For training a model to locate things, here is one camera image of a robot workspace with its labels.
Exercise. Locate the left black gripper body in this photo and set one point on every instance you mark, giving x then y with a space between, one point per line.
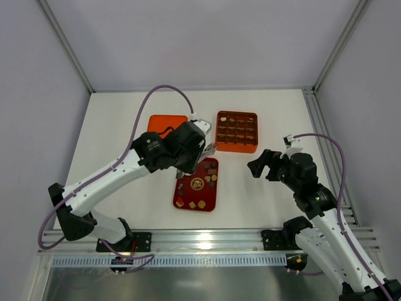
194 161

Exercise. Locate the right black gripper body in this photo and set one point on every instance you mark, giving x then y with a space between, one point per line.
274 167

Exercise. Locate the metal tongs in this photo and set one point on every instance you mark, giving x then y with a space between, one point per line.
208 151

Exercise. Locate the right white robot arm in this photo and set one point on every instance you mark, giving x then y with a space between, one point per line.
322 231

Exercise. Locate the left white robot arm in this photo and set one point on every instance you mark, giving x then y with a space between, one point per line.
75 203

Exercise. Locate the orange chocolate box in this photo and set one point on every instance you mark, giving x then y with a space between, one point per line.
239 133

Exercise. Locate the orange box lid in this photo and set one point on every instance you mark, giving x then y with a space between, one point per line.
158 123

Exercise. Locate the red lacquer tray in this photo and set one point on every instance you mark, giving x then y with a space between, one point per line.
195 188

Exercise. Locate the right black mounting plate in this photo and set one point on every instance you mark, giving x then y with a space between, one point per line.
272 240

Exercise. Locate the black mounting plate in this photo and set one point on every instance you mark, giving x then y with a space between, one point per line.
272 240
141 241

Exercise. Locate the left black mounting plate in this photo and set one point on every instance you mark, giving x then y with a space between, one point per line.
141 241

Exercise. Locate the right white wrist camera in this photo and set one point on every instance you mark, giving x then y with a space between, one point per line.
293 145

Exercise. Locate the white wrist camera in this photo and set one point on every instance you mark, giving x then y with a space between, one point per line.
202 124
293 145

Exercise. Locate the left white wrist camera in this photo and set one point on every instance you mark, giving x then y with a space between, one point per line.
202 124

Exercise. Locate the aluminium rail frame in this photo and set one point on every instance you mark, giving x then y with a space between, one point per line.
244 240

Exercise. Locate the slotted cable duct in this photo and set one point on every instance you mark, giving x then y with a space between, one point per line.
174 261

